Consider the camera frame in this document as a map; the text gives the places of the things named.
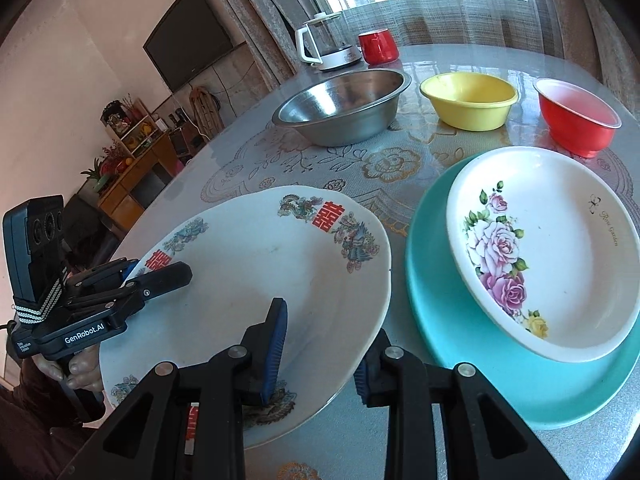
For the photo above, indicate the person's left forearm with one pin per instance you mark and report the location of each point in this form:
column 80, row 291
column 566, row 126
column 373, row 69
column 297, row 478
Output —
column 30, row 430

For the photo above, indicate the wooden chair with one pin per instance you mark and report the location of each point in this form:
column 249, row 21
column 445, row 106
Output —
column 205, row 110

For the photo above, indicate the potted plant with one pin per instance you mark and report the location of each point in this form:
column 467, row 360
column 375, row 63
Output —
column 97, row 175

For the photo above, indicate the white plate with red characters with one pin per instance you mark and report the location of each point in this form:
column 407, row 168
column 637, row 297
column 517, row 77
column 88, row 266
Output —
column 240, row 260

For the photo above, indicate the brown curtain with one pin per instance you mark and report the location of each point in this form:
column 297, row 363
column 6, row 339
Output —
column 250, row 20
column 610, row 40

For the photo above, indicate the teal plate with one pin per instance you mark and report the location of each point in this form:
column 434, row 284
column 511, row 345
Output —
column 450, row 340

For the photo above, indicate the dark sofa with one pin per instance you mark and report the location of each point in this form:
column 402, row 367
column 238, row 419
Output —
column 90, row 220

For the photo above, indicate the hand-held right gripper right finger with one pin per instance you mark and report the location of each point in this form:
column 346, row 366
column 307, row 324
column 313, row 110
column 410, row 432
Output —
column 361, row 376

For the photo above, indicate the white plate with rose print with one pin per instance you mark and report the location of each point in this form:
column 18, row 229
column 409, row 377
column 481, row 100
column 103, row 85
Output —
column 560, row 260

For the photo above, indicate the red mug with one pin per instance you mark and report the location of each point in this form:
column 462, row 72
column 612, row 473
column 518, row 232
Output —
column 377, row 47

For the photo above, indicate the person's left hand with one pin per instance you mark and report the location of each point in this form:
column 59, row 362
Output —
column 85, row 370

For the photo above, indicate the wooden cabinet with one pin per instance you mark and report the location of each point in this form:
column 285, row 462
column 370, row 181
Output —
column 130, row 180

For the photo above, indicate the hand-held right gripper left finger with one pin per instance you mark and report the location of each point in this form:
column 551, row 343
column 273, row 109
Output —
column 275, row 345

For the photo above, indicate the stainless steel bowl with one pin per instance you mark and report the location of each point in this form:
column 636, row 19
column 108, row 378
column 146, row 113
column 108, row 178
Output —
column 345, row 110

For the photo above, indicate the yellow plastic bowl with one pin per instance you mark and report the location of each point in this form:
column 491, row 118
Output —
column 470, row 110

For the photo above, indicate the black wall television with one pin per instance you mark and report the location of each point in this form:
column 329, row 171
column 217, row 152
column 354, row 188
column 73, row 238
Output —
column 187, row 40

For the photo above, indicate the sheer white curtain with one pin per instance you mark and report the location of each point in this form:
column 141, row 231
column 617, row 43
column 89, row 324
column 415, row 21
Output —
column 450, row 15

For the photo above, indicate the red plastic bowl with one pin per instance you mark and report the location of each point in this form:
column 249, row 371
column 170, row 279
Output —
column 575, row 130

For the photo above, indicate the wooden altar shelf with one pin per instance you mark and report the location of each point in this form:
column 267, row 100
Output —
column 132, row 125

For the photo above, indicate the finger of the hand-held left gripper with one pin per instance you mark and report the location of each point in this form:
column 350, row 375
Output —
column 162, row 280
column 107, row 270

